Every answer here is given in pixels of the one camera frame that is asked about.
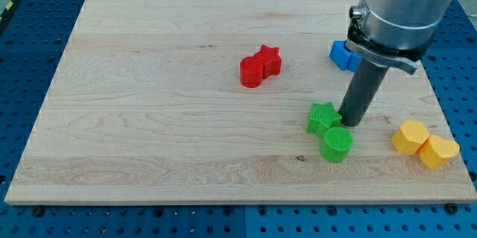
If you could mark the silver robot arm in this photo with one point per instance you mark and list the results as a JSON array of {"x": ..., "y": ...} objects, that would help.
[{"x": 394, "y": 33}]

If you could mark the red cylinder block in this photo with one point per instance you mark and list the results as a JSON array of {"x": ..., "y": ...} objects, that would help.
[{"x": 251, "y": 69}]

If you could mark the red star block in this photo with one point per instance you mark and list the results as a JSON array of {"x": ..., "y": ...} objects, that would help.
[{"x": 271, "y": 60}]

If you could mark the wooden board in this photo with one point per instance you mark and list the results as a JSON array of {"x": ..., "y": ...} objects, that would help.
[{"x": 146, "y": 107}]

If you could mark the green star block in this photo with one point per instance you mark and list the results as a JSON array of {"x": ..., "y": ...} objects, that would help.
[{"x": 322, "y": 117}]

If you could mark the green cylinder block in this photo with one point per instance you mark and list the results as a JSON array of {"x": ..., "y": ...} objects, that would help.
[{"x": 336, "y": 144}]

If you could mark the blue block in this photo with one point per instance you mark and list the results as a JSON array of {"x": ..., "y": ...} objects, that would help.
[{"x": 343, "y": 57}]

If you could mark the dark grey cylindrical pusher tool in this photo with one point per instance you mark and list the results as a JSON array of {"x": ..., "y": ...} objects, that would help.
[{"x": 361, "y": 91}]

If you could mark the yellow hexagon block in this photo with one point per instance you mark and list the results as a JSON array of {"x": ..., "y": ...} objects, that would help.
[{"x": 409, "y": 137}]

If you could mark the yellow heart block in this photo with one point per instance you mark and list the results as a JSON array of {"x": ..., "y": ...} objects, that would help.
[{"x": 436, "y": 152}]

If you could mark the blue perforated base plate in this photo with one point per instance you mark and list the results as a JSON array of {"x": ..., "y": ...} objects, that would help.
[{"x": 31, "y": 45}]

